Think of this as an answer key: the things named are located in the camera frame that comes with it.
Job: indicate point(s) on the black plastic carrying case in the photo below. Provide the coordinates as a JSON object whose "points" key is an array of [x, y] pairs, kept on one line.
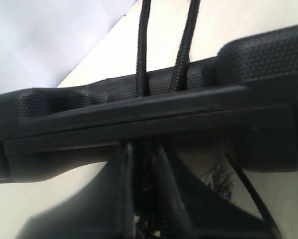
{"points": [[249, 89]]}

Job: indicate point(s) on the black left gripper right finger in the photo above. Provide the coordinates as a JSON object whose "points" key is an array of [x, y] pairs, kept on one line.
{"points": [[188, 209]]}

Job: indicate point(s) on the white backdrop curtain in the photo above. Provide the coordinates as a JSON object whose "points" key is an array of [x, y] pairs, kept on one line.
{"points": [[42, 41]]}

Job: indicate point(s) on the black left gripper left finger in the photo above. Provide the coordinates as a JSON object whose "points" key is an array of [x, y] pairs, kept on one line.
{"points": [[101, 210]]}

